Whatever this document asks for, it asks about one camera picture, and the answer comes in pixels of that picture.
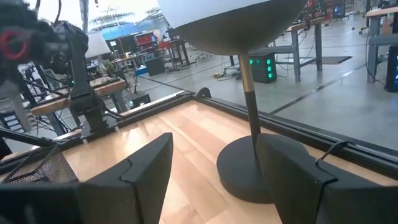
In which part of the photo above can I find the wooden background table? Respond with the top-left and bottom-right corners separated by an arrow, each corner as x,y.
30,77 -> 127,136

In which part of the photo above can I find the grey desk with wooden top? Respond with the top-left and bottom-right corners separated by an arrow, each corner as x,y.
366,6 -> 398,84

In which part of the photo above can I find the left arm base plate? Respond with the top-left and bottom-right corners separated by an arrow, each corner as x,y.
80,114 -> 121,140

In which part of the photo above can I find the computer tower with green lights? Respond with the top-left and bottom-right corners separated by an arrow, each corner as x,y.
249,52 -> 278,84

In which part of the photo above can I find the black crate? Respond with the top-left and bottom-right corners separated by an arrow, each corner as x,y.
144,57 -> 166,77

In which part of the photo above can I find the black table with red top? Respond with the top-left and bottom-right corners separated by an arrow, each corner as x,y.
155,37 -> 191,70

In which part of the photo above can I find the computer tower with blue lights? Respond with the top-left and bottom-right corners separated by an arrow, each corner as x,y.
385,45 -> 398,93

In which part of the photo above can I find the monitor with red screen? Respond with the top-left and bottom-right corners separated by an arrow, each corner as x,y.
134,32 -> 159,48

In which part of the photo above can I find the black lamp cable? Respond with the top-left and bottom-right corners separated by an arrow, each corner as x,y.
316,139 -> 358,163

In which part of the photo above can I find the white globe table lamp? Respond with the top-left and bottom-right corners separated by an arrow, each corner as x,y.
157,0 -> 309,205

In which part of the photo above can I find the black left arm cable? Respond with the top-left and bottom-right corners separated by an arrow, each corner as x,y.
32,0 -> 63,24

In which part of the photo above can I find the black aluminium table frame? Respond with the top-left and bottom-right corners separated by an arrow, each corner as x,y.
0,86 -> 398,181

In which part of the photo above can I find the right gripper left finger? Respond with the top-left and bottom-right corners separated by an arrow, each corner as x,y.
76,132 -> 174,224

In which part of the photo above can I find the black computer with blue light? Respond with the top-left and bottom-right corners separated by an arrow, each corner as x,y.
132,91 -> 152,109

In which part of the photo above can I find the white board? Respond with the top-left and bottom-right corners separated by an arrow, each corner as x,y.
85,30 -> 112,60

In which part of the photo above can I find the grey workbench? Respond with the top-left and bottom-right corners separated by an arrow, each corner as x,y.
248,17 -> 326,82

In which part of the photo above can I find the black mesh desk organizer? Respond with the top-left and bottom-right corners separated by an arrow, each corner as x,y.
0,144 -> 79,187

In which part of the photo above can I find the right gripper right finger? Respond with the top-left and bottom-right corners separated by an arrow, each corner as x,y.
256,133 -> 398,224

